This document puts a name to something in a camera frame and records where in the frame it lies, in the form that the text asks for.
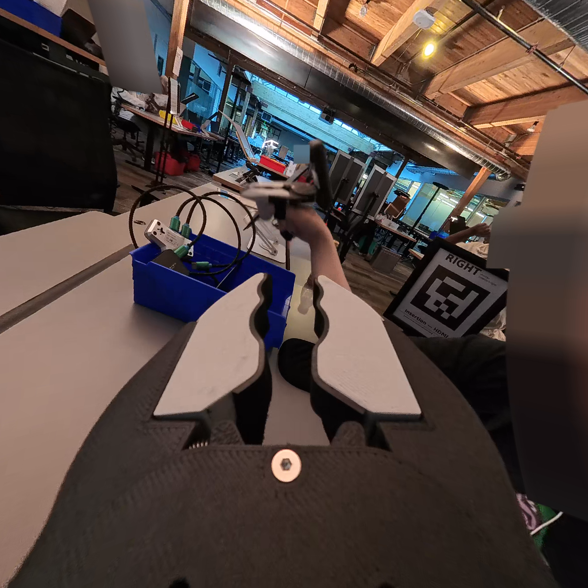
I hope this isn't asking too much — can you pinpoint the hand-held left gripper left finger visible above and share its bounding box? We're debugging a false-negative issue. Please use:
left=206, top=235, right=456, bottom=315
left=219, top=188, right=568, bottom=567
left=153, top=272, right=274, bottom=445

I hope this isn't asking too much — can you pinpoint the person's right hand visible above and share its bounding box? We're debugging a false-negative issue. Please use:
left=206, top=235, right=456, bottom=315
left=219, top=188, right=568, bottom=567
left=281, top=211, right=334, bottom=256

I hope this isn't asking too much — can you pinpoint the black floor lamp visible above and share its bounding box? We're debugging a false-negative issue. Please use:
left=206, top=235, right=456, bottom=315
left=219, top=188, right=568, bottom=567
left=415, top=180, right=461, bottom=240

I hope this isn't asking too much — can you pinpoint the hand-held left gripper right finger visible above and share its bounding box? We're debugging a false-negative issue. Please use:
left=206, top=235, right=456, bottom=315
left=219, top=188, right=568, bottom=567
left=309, top=275, right=422, bottom=444

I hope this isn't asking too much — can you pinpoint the black square adapter hub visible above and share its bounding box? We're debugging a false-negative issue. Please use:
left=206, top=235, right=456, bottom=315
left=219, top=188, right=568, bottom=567
left=151, top=250, right=190, bottom=276

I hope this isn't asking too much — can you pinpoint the person's printed black shirt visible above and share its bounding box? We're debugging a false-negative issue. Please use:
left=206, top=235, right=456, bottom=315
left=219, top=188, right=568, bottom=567
left=404, top=333, right=565, bottom=538

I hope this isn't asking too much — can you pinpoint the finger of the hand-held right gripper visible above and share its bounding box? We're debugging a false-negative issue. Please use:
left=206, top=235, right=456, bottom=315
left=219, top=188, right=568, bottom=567
left=247, top=176, right=300, bottom=192
left=241, top=188, right=296, bottom=203

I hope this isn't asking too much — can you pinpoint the white tablet stand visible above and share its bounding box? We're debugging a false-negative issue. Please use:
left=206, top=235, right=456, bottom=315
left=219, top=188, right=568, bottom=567
left=243, top=213, right=289, bottom=264

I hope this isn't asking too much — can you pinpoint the black office chair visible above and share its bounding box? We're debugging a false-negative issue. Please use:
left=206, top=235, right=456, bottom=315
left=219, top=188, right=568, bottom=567
left=0, top=39, right=119, bottom=217

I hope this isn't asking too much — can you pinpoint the black cable with green plugs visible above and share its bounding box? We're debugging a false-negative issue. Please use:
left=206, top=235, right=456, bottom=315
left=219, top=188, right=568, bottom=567
left=129, top=185, right=207, bottom=258
left=176, top=190, right=257, bottom=290

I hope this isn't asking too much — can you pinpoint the silver adapter hub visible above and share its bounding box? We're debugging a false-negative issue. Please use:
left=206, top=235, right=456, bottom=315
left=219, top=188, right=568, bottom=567
left=144, top=220, right=194, bottom=252

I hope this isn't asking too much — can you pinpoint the black framed tag sign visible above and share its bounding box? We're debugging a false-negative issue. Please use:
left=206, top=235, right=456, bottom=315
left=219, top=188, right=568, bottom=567
left=383, top=238, right=510, bottom=340

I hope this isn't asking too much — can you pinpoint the blue storage bin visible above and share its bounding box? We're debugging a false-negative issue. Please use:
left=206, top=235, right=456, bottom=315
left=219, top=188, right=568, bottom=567
left=130, top=233, right=296, bottom=350

